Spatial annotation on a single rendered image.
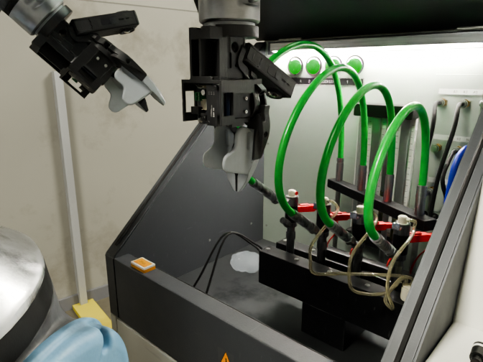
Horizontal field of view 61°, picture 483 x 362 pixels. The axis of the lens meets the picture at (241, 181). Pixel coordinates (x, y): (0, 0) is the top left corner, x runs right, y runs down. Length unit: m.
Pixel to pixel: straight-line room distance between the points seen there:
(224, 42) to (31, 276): 0.37
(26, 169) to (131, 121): 0.63
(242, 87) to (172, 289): 0.48
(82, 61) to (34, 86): 1.67
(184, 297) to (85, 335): 0.62
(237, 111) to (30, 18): 0.36
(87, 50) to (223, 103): 0.29
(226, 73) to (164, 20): 2.17
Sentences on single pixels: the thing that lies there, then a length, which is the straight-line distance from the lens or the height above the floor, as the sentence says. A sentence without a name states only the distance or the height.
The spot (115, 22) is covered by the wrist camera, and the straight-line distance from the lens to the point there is 0.76.
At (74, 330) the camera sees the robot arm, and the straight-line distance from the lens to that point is 0.20.
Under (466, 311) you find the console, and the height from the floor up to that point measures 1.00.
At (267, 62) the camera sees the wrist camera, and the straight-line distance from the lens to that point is 0.55.
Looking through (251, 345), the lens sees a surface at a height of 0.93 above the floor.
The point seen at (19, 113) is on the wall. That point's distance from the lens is 2.36.
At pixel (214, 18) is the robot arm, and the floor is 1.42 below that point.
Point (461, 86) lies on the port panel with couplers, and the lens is 1.00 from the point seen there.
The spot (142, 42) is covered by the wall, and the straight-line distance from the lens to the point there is 2.58.
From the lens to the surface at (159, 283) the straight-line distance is 0.87.
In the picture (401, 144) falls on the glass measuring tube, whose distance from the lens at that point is 1.02.
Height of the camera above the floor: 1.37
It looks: 15 degrees down
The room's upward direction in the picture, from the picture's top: straight up
